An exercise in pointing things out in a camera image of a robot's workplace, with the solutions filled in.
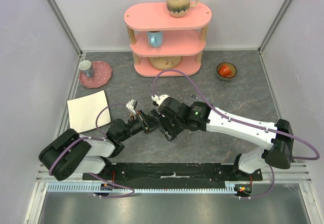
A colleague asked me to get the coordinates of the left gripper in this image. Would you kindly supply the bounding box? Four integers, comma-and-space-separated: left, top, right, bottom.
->
119, 109, 160, 142

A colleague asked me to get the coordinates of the black remote control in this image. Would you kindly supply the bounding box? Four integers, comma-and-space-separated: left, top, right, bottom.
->
148, 109, 159, 125

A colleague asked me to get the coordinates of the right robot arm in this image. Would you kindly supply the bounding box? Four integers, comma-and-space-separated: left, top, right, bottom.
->
152, 95, 294, 180

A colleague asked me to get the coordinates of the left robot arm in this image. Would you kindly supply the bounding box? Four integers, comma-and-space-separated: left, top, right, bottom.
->
38, 109, 159, 181

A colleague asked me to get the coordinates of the beige floral plate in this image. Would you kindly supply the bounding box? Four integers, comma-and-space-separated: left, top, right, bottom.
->
148, 56, 182, 70

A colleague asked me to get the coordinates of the cream square plate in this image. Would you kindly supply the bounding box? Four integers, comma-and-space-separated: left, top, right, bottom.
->
67, 90, 108, 133

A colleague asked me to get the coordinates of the pink dotted plate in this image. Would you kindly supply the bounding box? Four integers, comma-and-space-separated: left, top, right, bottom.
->
79, 61, 112, 89

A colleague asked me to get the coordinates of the grey white mug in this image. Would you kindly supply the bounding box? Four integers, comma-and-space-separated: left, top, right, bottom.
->
78, 60, 95, 78

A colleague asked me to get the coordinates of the orange cup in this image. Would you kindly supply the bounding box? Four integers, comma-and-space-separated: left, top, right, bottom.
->
218, 64, 233, 78

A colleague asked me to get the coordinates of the brown patterned bowl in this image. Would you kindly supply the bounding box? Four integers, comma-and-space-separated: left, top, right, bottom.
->
216, 62, 237, 81

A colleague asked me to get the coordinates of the light blue mug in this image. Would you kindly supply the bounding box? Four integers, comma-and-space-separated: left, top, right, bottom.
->
147, 31, 163, 48

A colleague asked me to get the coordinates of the beige ceramic mug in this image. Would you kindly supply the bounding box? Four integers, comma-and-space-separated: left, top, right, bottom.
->
166, 0, 199, 18

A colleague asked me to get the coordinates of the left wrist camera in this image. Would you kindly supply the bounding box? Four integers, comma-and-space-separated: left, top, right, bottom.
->
126, 99, 137, 115

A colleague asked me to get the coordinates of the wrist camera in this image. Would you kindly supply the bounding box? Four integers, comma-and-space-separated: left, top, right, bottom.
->
151, 94, 169, 106
126, 99, 137, 115

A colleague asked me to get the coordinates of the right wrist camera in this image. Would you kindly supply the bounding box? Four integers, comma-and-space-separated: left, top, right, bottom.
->
151, 94, 169, 106

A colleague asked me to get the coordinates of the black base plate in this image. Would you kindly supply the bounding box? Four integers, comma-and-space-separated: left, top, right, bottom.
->
98, 163, 263, 189

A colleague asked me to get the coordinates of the white cable duct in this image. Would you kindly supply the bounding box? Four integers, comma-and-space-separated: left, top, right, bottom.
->
46, 181, 249, 194

